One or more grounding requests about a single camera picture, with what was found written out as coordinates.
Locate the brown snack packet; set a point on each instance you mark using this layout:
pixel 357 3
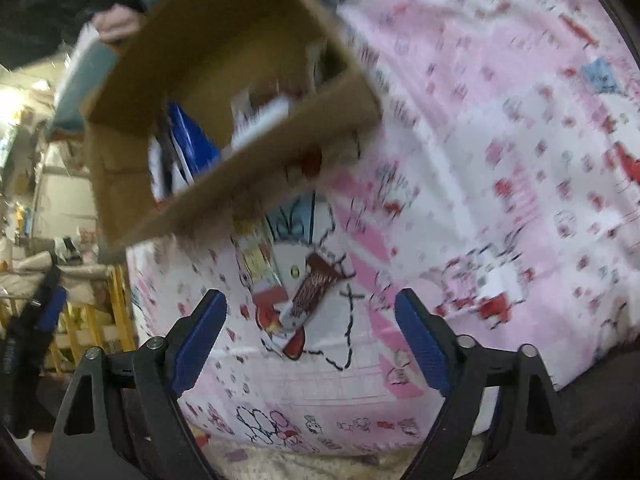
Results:
pixel 312 287

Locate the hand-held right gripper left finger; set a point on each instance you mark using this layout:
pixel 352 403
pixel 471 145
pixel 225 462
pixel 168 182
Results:
pixel 200 345

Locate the brown cardboard box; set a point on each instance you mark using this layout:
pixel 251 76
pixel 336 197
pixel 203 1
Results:
pixel 235 50

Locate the white and yellow snack packet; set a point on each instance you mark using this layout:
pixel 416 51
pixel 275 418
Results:
pixel 260 265

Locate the pink cartoon printed blanket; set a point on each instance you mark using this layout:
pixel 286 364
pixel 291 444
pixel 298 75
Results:
pixel 475 185

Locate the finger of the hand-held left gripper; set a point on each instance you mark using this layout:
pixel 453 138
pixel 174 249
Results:
pixel 52 310

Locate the blue snack packet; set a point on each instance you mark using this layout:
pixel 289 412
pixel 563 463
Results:
pixel 192 142

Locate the black plastic bag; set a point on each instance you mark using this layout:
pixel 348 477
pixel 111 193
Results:
pixel 45 5

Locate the yellow metal rack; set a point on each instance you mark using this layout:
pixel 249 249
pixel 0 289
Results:
pixel 100 322

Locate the pink cloth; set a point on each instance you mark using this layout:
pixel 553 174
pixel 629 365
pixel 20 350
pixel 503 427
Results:
pixel 117 22

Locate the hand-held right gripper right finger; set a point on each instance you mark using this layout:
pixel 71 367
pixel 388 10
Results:
pixel 422 345

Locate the white fluffy rug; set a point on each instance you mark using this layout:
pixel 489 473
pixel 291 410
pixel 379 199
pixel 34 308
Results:
pixel 300 466

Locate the teal storage box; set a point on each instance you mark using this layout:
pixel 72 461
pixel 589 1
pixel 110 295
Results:
pixel 82 77

